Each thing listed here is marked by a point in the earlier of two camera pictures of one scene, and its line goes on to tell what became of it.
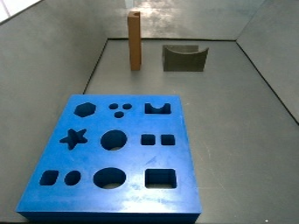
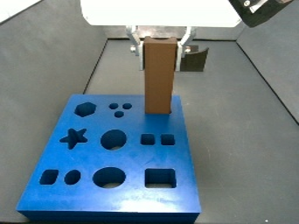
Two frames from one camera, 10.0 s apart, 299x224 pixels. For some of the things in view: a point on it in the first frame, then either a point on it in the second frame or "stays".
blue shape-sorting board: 116,166 stays
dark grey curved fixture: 183,58 stays
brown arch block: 135,39 → 160,64
